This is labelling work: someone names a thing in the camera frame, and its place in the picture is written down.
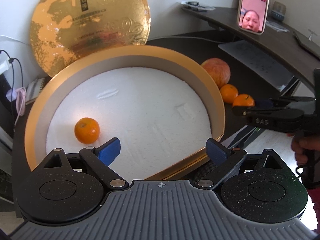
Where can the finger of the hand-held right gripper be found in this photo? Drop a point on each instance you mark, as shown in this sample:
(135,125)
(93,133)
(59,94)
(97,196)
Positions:
(263,103)
(241,111)

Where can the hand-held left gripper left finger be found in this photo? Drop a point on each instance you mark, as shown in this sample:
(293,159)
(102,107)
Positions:
(110,151)

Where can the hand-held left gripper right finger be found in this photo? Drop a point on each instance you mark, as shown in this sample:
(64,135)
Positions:
(216,152)

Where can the orange tangerine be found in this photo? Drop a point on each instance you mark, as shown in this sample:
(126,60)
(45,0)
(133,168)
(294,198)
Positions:
(228,93)
(87,130)
(243,101)

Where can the red yellow apple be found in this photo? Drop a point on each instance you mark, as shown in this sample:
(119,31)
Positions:
(217,71)

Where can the round gold gift box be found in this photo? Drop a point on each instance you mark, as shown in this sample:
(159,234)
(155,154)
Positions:
(140,105)

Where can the round gold box lid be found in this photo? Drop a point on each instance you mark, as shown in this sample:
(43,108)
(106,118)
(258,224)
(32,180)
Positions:
(75,30)

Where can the dark desktop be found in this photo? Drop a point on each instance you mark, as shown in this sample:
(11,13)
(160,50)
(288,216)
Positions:
(180,48)

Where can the person's right hand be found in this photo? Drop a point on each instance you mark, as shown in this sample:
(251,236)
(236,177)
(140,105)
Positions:
(301,150)

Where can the dark raised desk shelf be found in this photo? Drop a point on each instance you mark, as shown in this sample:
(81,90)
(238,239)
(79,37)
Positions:
(280,45)

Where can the dark flat notebook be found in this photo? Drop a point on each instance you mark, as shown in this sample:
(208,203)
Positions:
(307,43)

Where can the clear plastic packet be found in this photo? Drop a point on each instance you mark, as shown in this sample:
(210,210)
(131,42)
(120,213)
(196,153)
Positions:
(277,26)

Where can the small card box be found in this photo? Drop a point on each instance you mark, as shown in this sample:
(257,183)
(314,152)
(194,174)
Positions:
(278,11)

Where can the person's red clothing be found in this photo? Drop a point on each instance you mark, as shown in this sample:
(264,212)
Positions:
(316,210)

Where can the spiral notebook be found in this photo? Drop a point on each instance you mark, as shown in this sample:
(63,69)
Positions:
(35,90)

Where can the smartphone with lit screen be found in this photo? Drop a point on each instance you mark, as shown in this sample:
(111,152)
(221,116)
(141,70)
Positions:
(253,5)

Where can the white charger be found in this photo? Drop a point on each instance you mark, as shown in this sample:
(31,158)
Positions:
(4,65)

